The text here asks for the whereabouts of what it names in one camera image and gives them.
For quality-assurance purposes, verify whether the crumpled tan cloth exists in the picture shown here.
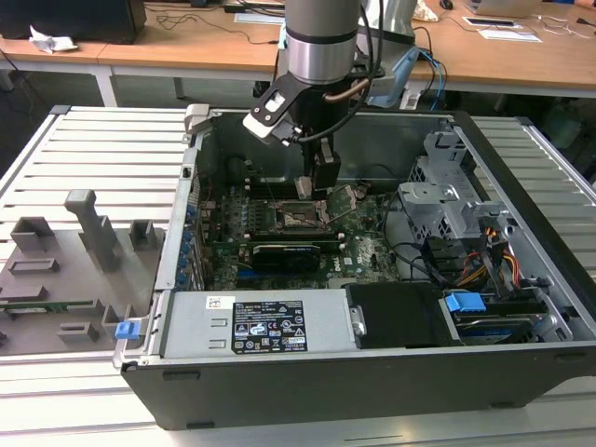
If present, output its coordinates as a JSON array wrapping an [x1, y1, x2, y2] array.
[[415, 0, 441, 22]]

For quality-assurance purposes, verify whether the orange yellow wire bundle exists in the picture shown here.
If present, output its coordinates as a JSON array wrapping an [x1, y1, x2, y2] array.
[[455, 225, 522, 288]]

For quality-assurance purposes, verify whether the grey case latch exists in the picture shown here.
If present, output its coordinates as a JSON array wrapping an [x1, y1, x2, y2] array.
[[184, 102, 210, 136]]

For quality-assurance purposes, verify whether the black plastic shroud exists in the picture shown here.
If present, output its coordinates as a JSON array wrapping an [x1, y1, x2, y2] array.
[[345, 281, 460, 350]]

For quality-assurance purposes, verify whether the crumpled white paper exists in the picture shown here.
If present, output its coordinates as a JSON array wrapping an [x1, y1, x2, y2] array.
[[28, 25, 79, 55]]

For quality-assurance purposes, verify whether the black RAM slot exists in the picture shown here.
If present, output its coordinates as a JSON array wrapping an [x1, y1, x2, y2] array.
[[245, 175, 300, 188], [245, 183, 299, 198], [241, 239, 348, 255], [241, 231, 348, 244]]

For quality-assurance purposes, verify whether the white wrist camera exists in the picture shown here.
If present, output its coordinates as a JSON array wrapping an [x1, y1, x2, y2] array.
[[241, 76, 304, 146]]

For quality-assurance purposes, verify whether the wooden desk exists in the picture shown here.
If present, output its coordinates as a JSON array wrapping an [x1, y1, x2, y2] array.
[[0, 0, 596, 111]]

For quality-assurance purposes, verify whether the blue cable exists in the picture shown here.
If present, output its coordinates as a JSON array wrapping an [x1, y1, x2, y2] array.
[[416, 48, 451, 113]]

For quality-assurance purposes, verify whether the green motherboard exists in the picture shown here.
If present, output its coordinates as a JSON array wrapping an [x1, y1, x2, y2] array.
[[199, 183, 406, 292]]

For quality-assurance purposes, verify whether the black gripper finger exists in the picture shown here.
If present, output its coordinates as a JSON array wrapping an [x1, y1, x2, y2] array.
[[310, 139, 343, 202]]

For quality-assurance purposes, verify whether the black graphics card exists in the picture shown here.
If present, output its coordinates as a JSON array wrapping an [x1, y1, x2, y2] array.
[[251, 240, 323, 275]]

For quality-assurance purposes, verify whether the flat tablet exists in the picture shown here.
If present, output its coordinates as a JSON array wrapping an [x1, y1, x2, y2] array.
[[463, 16, 518, 28]]

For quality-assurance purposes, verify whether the silver laptop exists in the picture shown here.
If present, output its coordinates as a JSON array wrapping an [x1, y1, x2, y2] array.
[[467, 0, 549, 18]]

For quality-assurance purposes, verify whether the grey power supply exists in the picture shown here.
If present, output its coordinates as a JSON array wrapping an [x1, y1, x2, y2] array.
[[160, 291, 358, 359]]

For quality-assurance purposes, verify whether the CPU socket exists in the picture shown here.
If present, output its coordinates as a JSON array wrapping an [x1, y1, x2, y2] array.
[[273, 198, 334, 234]]

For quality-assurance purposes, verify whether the blue edged paper sheet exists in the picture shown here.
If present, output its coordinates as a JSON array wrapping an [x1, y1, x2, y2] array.
[[235, 12, 286, 24]]

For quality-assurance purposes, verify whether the grey parts rack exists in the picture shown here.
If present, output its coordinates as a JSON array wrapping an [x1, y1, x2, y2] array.
[[0, 188, 169, 358]]

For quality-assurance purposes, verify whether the metal socket cover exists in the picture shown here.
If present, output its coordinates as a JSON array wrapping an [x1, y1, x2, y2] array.
[[327, 183, 360, 221]]

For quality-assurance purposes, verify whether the white paper sheet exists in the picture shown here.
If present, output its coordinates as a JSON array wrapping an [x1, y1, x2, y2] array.
[[479, 28, 544, 43]]

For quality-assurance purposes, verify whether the black box on desk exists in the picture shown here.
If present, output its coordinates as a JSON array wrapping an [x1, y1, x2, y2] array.
[[0, 0, 148, 46]]

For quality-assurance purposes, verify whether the hard disk in blue carrier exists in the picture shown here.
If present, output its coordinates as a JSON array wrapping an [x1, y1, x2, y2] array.
[[441, 289, 546, 346]]

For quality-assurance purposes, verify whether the black PC case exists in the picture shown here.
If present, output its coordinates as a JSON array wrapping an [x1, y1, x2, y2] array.
[[114, 102, 596, 432]]

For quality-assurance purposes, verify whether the brown curved tube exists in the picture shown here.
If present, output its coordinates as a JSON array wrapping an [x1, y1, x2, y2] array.
[[324, 76, 373, 102]]

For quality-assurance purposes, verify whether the metal locking lever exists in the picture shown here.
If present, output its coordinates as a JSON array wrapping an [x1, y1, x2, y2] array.
[[259, 168, 278, 207]]

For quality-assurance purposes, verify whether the green RAM stick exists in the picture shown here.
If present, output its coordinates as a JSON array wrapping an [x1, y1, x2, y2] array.
[[0, 300, 94, 312]]

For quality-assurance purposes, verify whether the metal drive cage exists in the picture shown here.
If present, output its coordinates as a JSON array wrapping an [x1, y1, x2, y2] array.
[[398, 129, 513, 243]]

